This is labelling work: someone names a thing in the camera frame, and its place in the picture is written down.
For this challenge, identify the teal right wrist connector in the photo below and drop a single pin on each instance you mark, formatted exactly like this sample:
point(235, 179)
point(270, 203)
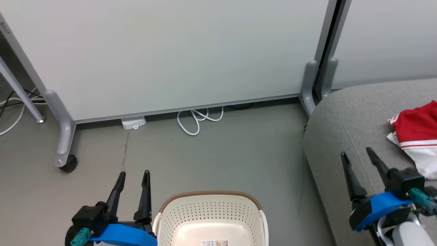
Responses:
point(421, 200)

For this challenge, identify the blue right camera mount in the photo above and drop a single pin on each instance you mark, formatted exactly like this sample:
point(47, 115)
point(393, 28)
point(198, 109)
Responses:
point(382, 205)

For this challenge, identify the blue left camera mount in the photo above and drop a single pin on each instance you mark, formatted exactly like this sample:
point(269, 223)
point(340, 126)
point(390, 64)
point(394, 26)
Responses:
point(119, 235)

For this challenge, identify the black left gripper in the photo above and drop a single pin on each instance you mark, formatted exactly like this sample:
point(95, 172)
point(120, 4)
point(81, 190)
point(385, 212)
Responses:
point(136, 224)

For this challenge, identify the red garment with white trim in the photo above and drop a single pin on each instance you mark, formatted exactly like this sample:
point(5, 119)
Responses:
point(416, 126)

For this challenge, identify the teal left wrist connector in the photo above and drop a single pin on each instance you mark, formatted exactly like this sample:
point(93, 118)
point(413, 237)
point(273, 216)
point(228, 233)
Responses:
point(81, 236)

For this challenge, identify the white perforated laundry basket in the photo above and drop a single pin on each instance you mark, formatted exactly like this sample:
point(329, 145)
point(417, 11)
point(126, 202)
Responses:
point(205, 212)

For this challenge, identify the grey metal table leg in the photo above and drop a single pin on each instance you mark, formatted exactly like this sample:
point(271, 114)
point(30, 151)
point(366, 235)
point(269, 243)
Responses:
point(20, 89)

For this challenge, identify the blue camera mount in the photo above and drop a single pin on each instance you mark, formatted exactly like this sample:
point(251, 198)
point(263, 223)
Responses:
point(119, 235)
point(382, 205)

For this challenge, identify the grey fabric sofa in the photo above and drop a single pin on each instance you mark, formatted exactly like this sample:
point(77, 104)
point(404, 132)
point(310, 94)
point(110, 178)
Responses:
point(358, 112)

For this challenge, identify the grey partition foot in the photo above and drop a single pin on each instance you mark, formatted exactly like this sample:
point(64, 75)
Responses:
point(329, 78)
point(63, 136)
point(309, 85)

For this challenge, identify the black caster wheel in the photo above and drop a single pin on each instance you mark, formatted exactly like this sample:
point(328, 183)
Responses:
point(70, 164)

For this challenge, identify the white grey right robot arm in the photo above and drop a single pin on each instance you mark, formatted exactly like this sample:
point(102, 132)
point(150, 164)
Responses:
point(409, 235)

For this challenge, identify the wide white partition panel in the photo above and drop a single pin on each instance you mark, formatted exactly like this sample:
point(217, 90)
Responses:
point(170, 51)

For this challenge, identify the paper label sticker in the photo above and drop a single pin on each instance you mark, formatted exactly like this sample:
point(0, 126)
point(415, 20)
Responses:
point(214, 243)

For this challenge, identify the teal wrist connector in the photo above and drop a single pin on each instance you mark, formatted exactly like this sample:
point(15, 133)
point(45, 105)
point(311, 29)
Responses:
point(81, 236)
point(421, 200)

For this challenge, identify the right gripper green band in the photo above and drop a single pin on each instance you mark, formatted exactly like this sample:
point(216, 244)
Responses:
point(353, 213)

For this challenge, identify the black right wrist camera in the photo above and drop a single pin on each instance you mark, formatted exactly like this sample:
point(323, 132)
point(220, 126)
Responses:
point(406, 182)

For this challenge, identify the white power box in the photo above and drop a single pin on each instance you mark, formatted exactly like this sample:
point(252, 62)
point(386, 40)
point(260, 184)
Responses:
point(133, 122)

